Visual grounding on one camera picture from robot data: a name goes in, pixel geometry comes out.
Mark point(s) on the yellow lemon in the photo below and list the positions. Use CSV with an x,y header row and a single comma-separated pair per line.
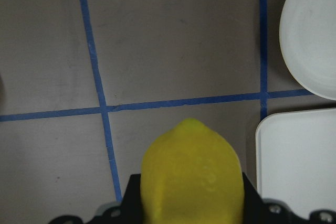
x,y
191,174

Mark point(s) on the white square plate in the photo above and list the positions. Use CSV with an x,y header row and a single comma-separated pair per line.
x,y
295,159

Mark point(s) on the white round bowl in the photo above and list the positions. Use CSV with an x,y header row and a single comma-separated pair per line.
x,y
307,43

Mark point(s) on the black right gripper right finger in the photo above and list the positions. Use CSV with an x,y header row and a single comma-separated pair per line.
x,y
253,204

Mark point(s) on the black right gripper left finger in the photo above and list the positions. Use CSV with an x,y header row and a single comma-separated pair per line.
x,y
131,206

